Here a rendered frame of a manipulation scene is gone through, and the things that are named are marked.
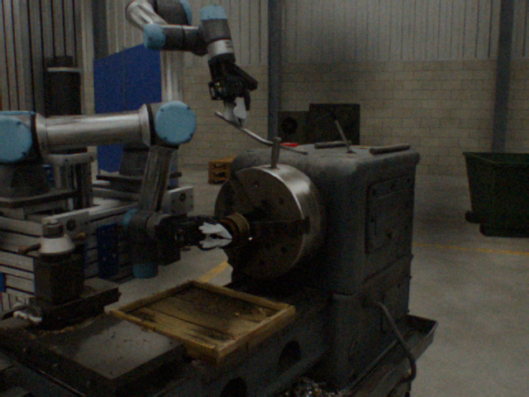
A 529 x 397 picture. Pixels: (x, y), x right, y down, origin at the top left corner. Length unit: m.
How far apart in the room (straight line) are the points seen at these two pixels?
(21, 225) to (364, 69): 10.46
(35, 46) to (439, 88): 10.15
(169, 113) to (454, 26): 10.44
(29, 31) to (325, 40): 10.36
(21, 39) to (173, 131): 0.63
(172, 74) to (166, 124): 0.57
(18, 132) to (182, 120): 0.41
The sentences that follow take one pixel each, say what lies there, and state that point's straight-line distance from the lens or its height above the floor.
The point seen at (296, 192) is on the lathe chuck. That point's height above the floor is 1.18.
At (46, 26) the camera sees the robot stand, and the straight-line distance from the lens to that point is 1.84.
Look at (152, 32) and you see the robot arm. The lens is 1.54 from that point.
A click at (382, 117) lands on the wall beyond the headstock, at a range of 11.48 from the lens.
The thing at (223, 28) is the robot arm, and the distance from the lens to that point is 1.50.
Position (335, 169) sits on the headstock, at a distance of 1.45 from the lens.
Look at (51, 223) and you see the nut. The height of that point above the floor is 1.18.
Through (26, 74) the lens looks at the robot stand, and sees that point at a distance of 1.77.
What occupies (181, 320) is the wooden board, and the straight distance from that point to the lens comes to 1.30.
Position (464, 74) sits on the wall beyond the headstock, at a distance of 11.41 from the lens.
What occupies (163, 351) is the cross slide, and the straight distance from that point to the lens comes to 0.96.
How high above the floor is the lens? 1.40
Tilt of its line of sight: 9 degrees down
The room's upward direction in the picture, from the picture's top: straight up
